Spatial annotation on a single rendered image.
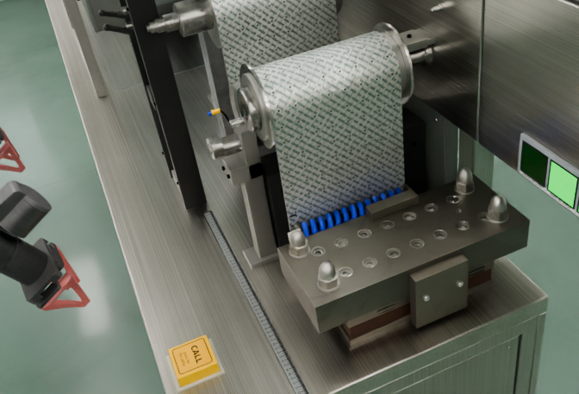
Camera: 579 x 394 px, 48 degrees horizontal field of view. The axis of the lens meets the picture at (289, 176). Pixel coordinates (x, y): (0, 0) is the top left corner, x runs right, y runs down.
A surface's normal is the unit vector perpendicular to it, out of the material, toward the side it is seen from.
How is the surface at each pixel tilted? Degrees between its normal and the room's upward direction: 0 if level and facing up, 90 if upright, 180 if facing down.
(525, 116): 90
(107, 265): 0
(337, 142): 90
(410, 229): 0
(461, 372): 90
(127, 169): 0
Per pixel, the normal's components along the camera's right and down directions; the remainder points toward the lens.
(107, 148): -0.13, -0.81
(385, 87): 0.38, 0.50
